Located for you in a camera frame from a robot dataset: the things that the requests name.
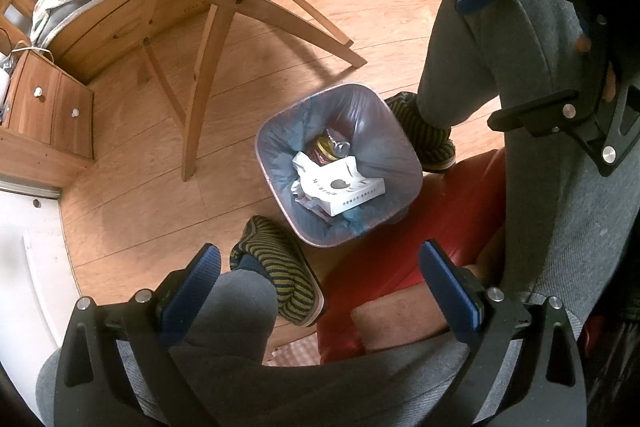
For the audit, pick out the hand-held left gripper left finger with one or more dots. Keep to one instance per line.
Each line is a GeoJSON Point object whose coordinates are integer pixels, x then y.
{"type": "Point", "coordinates": [190, 297]}

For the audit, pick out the person's right leg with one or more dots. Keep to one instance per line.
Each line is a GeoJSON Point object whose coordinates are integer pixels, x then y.
{"type": "Point", "coordinates": [525, 57]}

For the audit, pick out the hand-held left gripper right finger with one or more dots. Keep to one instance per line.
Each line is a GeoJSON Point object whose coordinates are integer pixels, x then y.
{"type": "Point", "coordinates": [450, 297]}

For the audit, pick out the wooden nightstand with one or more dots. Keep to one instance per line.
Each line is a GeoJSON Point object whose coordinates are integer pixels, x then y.
{"type": "Point", "coordinates": [55, 117]}

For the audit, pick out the lined trash bin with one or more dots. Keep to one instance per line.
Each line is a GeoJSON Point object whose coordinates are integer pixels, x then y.
{"type": "Point", "coordinates": [280, 142]}

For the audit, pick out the striped right slipper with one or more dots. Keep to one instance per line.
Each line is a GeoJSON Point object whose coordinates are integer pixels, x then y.
{"type": "Point", "coordinates": [425, 142]}

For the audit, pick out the red seat cushion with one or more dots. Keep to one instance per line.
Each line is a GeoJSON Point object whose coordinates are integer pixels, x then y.
{"type": "Point", "coordinates": [400, 232]}

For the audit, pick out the person's leg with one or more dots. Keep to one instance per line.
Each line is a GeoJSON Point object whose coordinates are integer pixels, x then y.
{"type": "Point", "coordinates": [240, 312]}
{"type": "Point", "coordinates": [525, 57]}

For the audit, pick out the white door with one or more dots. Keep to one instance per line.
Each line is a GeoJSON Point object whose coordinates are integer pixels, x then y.
{"type": "Point", "coordinates": [30, 282]}

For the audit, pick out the striped left slipper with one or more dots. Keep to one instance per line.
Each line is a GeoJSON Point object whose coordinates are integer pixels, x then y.
{"type": "Point", "coordinates": [280, 267]}

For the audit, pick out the striped slipper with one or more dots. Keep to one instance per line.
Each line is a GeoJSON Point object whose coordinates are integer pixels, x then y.
{"type": "Point", "coordinates": [280, 267]}
{"type": "Point", "coordinates": [425, 142]}

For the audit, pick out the person's right hand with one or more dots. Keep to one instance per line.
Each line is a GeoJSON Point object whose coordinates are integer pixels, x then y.
{"type": "Point", "coordinates": [609, 89]}

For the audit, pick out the checkered floor mat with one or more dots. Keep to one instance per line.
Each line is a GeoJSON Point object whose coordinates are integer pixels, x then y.
{"type": "Point", "coordinates": [292, 351]}

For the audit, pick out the person's left leg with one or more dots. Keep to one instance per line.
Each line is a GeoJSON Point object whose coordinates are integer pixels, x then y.
{"type": "Point", "coordinates": [240, 312]}

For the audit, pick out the white printed box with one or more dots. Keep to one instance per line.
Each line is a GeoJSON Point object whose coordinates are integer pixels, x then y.
{"type": "Point", "coordinates": [345, 196]}

